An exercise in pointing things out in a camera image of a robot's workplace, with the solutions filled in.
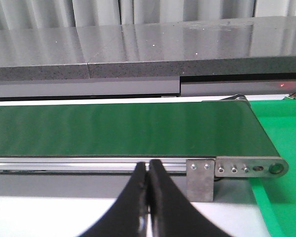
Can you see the steel conveyor end plate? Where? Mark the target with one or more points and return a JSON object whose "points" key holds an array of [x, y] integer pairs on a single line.
{"points": [[253, 167]]}

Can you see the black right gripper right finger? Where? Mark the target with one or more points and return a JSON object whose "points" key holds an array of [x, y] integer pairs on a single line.
{"points": [[172, 215]]}

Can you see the aluminium conveyor side rail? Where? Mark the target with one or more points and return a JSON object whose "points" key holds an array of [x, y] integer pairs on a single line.
{"points": [[85, 165]]}

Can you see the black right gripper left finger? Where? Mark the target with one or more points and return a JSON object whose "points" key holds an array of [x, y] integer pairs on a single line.
{"points": [[127, 217]]}

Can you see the white pleated curtain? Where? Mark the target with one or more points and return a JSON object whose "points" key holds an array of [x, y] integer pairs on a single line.
{"points": [[36, 14]]}

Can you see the grey stone countertop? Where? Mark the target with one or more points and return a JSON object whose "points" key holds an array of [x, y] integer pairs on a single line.
{"points": [[262, 45]]}

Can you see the green conveyor belt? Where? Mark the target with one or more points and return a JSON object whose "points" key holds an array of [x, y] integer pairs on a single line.
{"points": [[209, 128]]}

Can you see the steel conveyor support bracket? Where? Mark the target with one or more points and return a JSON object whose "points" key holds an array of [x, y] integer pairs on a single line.
{"points": [[200, 180]]}

